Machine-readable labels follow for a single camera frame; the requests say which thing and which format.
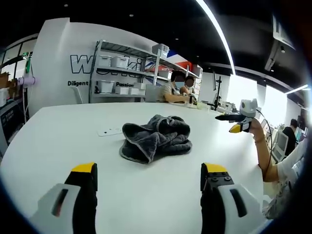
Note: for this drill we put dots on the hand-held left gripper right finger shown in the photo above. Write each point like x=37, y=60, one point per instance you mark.
x=214, y=195

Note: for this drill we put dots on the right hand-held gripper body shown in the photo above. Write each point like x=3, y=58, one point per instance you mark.
x=247, y=107

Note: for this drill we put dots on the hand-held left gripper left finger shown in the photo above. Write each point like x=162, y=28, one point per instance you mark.
x=83, y=195

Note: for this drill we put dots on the dark grey towel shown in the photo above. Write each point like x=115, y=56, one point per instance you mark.
x=156, y=139

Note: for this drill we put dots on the person's right hand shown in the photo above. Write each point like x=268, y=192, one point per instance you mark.
x=257, y=130

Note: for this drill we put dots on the white desktop computer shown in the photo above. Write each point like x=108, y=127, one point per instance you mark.
x=281, y=145

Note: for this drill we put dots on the white table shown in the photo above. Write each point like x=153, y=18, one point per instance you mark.
x=73, y=136

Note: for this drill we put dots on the white power strip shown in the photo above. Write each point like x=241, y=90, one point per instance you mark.
x=108, y=131

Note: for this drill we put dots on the ceiling air conditioner unit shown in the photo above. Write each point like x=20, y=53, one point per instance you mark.
x=280, y=36

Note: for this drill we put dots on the grey metal shelving unit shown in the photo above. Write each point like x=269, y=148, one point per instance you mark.
x=126, y=73

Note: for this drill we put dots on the group of white storage boxes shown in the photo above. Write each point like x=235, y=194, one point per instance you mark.
x=119, y=62

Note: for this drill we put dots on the purple roll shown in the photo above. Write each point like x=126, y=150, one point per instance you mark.
x=28, y=81

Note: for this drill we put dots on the cardboard boxes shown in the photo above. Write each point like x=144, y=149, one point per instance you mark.
x=6, y=80

